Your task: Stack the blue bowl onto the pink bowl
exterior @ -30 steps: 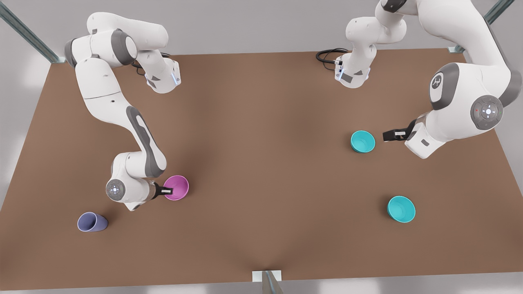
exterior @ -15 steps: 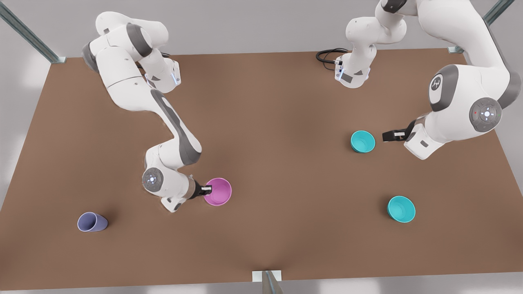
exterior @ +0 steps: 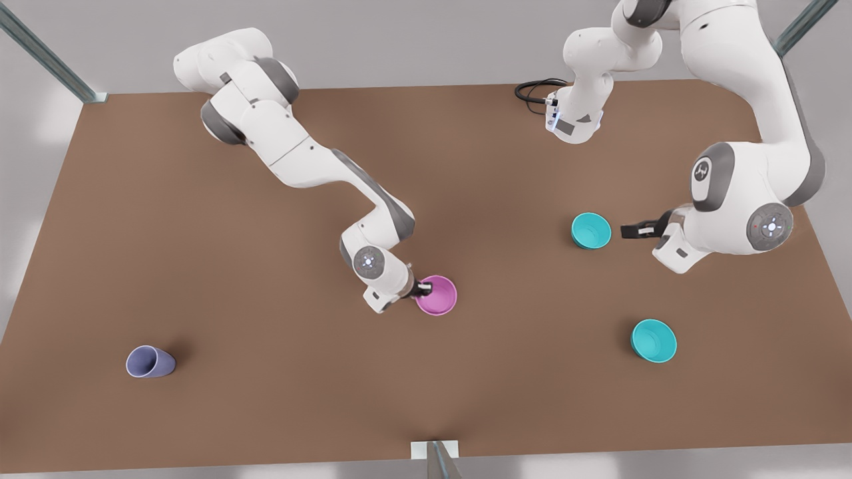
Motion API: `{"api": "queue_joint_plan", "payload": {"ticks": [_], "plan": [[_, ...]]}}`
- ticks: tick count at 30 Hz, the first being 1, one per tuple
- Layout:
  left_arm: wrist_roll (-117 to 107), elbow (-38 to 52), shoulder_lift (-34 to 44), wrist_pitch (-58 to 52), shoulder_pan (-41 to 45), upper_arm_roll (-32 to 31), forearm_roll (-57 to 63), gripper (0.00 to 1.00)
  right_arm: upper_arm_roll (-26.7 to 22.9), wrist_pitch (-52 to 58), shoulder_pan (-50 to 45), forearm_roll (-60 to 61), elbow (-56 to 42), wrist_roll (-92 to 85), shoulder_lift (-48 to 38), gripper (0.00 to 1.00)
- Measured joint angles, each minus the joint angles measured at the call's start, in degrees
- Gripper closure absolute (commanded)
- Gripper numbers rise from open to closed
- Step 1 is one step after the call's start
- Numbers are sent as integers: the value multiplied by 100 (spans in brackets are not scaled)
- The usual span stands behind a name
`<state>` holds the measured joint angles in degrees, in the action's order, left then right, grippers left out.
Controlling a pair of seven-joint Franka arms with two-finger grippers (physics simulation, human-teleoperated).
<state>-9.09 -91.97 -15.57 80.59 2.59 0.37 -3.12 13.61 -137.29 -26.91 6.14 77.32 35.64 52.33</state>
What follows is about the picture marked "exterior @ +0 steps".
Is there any purple cup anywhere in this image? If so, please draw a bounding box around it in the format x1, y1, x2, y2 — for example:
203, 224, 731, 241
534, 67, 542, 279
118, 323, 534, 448
126, 345, 177, 379

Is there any teal blue bowl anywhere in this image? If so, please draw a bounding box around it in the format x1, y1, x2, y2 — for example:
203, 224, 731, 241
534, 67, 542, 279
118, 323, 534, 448
630, 319, 678, 364
571, 212, 612, 251

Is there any silver frame post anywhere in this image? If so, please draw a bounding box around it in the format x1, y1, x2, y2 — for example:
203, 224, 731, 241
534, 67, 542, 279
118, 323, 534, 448
411, 439, 463, 479
0, 3, 108, 104
772, 0, 841, 58

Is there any pink bowl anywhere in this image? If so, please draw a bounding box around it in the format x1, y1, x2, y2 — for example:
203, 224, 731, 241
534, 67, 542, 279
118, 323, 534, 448
415, 275, 458, 317

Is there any black cable loop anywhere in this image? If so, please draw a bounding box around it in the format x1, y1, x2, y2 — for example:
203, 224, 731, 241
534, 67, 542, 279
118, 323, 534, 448
515, 79, 568, 118

